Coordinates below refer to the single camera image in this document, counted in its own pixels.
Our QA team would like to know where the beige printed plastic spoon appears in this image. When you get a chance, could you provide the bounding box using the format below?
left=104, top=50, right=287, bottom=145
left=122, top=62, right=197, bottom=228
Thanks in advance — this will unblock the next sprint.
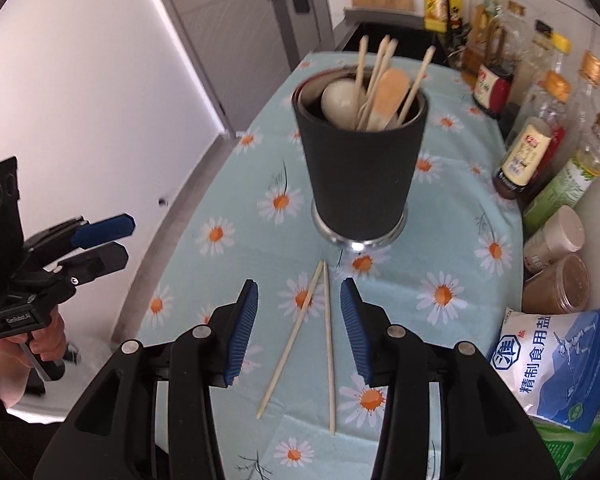
left=372, top=67, right=411, bottom=113

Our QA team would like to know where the pale bamboo chopstick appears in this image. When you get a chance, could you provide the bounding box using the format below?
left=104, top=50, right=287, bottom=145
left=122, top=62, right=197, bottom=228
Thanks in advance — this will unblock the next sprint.
left=353, top=36, right=368, bottom=128

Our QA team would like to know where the left hand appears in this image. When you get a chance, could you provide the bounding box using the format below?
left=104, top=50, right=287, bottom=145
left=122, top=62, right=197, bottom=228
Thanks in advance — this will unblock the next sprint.
left=0, top=307, right=67, bottom=367

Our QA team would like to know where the daisy pattern tablecloth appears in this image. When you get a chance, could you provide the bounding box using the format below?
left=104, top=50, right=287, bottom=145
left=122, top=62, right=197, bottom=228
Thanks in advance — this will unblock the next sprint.
left=136, top=50, right=537, bottom=480

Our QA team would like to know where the black utensil holder cup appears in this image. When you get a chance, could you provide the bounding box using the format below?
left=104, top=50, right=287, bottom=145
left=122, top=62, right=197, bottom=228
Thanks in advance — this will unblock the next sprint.
left=291, top=66, right=429, bottom=250

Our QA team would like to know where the brown spice jar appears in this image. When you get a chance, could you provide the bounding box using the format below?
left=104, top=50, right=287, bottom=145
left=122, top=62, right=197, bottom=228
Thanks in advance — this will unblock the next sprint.
left=521, top=254, right=591, bottom=314

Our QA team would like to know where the blue white salt bag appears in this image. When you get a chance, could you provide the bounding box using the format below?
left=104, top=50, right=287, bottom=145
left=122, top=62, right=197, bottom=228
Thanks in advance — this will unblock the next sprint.
left=490, top=308, right=600, bottom=434

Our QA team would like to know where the white cap spice jar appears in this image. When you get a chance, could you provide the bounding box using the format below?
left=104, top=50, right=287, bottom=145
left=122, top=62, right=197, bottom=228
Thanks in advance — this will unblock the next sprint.
left=524, top=205, right=585, bottom=274

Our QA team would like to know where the soy sauce bottle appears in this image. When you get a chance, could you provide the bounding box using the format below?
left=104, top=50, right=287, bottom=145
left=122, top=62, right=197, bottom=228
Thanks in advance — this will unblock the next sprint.
left=493, top=117, right=552, bottom=200

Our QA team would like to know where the green plastic bag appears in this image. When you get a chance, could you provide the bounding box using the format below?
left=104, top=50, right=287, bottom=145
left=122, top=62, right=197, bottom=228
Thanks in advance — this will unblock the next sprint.
left=534, top=420, right=600, bottom=479

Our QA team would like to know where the green label oil bottle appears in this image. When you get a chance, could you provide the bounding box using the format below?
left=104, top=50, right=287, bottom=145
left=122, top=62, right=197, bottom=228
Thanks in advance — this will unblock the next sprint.
left=522, top=113, right=600, bottom=236

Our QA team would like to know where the grey door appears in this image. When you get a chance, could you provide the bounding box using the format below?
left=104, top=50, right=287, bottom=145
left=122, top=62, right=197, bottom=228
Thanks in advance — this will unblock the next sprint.
left=163, top=0, right=334, bottom=131

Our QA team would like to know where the dark vinegar bottle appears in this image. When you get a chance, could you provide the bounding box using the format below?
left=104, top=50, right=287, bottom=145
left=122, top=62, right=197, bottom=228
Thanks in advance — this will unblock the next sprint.
left=472, top=18, right=513, bottom=118

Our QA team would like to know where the black sink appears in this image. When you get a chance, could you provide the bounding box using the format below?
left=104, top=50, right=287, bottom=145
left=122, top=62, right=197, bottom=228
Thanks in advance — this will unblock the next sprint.
left=334, top=6, right=451, bottom=67

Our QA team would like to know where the gold cap clear bottle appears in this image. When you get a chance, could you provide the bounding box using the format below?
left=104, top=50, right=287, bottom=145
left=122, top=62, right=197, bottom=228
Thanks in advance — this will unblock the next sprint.
left=558, top=50, right=600, bottom=156

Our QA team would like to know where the yellow cap clear bottle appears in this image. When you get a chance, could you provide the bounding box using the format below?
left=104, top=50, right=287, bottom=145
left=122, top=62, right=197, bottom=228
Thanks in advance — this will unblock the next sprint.
left=509, top=27, right=571, bottom=106

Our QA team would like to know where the yellow oil jug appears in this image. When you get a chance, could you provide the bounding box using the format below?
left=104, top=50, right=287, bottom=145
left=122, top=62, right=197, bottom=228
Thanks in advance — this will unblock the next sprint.
left=424, top=0, right=464, bottom=32

